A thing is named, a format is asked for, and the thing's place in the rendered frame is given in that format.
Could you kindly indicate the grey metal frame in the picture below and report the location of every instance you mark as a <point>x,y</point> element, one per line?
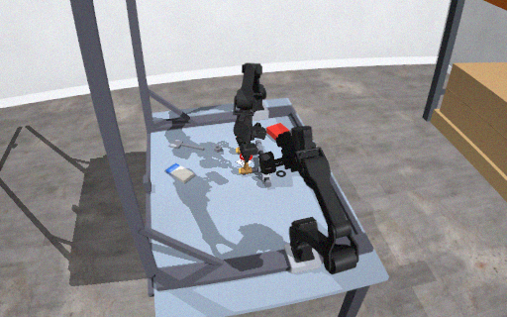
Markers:
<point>90,46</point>

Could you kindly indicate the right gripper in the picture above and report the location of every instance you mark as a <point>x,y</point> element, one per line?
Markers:
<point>268,164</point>

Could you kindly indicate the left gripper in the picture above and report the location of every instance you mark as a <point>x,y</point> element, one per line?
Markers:
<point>246,147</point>

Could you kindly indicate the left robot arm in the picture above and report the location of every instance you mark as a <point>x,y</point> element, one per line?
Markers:
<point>248,98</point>

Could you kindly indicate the red rectangular block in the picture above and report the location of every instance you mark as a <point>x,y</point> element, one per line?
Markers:
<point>276,129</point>

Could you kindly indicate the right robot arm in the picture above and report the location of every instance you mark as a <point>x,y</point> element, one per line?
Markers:
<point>316,174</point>

